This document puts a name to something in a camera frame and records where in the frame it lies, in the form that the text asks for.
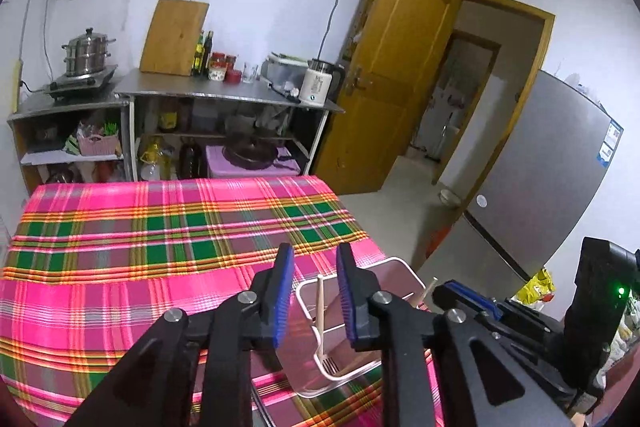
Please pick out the dark sauce bottle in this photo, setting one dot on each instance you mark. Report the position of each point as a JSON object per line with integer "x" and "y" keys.
{"x": 208, "y": 54}

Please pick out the dark wok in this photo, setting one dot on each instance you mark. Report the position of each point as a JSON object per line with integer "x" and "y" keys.
{"x": 250, "y": 155}

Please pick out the white electric kettle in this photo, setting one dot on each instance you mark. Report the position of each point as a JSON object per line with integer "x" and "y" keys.
{"x": 316, "y": 84}

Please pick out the brown wooden door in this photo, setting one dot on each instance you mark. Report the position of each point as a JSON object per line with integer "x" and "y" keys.
{"x": 390, "y": 72}

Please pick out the brown door frame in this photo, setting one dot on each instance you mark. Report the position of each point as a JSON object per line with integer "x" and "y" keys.
{"x": 545, "y": 37}

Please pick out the steel steamer pot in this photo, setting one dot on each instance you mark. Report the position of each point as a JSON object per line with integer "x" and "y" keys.
{"x": 87, "y": 54}

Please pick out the yellow power strip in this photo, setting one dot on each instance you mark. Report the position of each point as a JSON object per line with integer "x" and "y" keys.
{"x": 18, "y": 82}

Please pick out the small red jar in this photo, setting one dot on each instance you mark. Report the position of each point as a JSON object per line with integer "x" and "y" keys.
{"x": 233, "y": 77}

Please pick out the yellow cooking oil jug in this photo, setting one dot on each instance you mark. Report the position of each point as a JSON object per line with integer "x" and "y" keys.
{"x": 156, "y": 159}

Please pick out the grey refrigerator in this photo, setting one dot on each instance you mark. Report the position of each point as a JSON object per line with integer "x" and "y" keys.
{"x": 540, "y": 167}

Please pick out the wooden shelf cabinet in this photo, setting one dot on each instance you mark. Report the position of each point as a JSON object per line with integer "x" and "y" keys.
{"x": 60, "y": 107}

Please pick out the red-lidded white jar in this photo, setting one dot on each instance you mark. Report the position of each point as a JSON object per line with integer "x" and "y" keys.
{"x": 218, "y": 72}

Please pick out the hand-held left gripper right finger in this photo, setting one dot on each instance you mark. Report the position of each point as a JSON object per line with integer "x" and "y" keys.
{"x": 346, "y": 302}

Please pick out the dark glass jug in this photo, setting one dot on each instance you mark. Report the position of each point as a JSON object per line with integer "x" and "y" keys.
{"x": 191, "y": 162}

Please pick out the yellow plastic bag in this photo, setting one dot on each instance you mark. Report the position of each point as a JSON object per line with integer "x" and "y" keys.
{"x": 537, "y": 287}

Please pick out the pink plaid tablecloth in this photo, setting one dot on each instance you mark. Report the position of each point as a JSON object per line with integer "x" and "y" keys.
{"x": 125, "y": 257}

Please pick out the clear glass cup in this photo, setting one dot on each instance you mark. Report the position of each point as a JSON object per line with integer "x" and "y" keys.
{"x": 249, "y": 74}

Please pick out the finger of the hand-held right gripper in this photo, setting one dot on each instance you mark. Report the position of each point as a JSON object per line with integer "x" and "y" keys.
{"x": 467, "y": 294}

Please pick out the white floor bowl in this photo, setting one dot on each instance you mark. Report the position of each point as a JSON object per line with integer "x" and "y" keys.
{"x": 450, "y": 198}

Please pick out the pale wooden chopstick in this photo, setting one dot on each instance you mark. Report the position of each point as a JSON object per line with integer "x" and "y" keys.
{"x": 429, "y": 289}

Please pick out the red plastic bag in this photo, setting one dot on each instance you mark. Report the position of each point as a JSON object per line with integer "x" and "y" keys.
{"x": 437, "y": 241}

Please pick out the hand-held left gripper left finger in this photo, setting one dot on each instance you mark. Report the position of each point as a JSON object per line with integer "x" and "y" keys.
{"x": 284, "y": 292}

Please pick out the black induction cooker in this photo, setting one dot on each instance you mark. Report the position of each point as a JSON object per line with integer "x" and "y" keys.
{"x": 75, "y": 85}

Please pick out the pink storage box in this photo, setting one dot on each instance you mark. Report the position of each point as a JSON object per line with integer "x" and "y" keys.
{"x": 217, "y": 164}

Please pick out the steel kitchen table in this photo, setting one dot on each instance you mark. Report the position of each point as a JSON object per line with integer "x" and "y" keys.
{"x": 200, "y": 88}

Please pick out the pink woven storage basket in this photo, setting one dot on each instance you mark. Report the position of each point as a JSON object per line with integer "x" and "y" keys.
{"x": 99, "y": 146}

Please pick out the pink plastic utensil basket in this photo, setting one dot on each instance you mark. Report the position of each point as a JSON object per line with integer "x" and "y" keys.
{"x": 332, "y": 322}

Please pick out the wooden cutting board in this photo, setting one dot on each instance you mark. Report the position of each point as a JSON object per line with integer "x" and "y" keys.
{"x": 172, "y": 37}

